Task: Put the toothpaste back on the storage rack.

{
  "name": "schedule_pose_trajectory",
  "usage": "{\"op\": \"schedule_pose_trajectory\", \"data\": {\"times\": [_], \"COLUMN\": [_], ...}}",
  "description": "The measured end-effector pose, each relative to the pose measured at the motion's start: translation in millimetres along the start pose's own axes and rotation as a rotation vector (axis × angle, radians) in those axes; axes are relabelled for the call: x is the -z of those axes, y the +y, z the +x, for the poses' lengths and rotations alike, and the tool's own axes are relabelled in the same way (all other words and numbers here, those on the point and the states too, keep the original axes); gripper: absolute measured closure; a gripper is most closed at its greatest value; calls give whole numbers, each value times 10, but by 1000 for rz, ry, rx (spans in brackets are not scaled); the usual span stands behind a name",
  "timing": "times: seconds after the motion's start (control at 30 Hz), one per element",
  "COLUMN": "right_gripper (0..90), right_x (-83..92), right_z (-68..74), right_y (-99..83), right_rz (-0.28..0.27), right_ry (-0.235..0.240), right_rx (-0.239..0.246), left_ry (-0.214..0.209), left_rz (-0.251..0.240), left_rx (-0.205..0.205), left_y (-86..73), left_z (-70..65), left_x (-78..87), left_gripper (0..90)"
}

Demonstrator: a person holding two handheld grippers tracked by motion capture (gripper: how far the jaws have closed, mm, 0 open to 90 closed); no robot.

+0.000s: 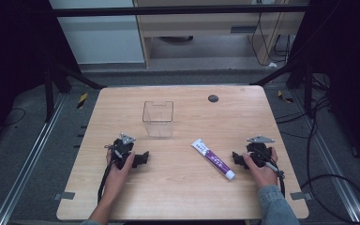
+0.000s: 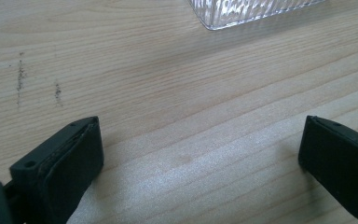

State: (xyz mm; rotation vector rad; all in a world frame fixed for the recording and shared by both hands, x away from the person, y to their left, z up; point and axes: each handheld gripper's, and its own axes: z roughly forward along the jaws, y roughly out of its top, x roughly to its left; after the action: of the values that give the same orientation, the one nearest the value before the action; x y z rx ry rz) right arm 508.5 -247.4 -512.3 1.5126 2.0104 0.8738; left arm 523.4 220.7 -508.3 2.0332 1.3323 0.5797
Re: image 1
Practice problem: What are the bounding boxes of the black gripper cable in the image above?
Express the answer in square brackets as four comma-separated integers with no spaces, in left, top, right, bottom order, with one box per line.
[256,149,287,199]
[97,158,117,204]

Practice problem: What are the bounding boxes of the clear plastic box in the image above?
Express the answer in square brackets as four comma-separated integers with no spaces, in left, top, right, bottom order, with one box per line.
[142,99,174,140]

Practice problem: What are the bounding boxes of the white cabinet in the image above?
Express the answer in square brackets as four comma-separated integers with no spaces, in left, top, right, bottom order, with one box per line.
[48,0,146,66]

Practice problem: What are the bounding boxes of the person's right hand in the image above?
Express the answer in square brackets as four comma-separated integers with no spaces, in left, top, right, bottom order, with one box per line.
[242,146,279,189]

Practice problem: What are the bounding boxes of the aluminium floor rail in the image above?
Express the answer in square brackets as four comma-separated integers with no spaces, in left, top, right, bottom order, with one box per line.
[0,93,68,225]
[292,90,360,224]

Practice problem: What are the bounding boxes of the person's left hand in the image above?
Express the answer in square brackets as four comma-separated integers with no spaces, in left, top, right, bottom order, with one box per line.
[103,149,136,198]

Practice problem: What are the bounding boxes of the black horizontal frame bar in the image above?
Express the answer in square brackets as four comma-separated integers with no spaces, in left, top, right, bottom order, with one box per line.
[50,4,309,19]

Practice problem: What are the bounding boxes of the grey table bracket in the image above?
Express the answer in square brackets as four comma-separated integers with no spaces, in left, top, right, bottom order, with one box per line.
[53,191,76,202]
[290,191,313,202]

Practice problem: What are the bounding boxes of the thin black floor cable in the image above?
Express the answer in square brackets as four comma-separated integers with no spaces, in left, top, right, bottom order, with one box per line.
[0,107,27,131]

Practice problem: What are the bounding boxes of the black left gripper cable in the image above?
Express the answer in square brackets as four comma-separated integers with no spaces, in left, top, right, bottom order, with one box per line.
[97,158,117,204]

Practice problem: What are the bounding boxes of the white and purple toothpaste tube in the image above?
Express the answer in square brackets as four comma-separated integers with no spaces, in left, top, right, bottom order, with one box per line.
[190,138,236,181]

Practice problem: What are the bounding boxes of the black hanging cable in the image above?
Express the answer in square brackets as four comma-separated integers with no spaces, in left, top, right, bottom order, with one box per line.
[250,11,290,68]

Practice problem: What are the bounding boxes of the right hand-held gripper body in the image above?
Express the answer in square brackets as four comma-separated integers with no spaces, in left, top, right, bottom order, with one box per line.
[245,135,276,169]

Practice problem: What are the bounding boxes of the black metal stand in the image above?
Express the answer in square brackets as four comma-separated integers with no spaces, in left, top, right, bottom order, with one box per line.
[249,57,331,119]
[42,59,107,124]

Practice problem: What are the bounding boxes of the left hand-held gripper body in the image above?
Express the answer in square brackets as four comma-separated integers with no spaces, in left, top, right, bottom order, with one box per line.
[104,132,137,172]

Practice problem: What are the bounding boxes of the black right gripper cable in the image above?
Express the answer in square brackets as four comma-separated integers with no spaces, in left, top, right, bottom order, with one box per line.
[256,149,287,199]

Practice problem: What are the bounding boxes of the yellow and black striped tape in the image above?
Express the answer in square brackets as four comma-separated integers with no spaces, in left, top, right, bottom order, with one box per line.
[76,92,89,110]
[277,89,294,104]

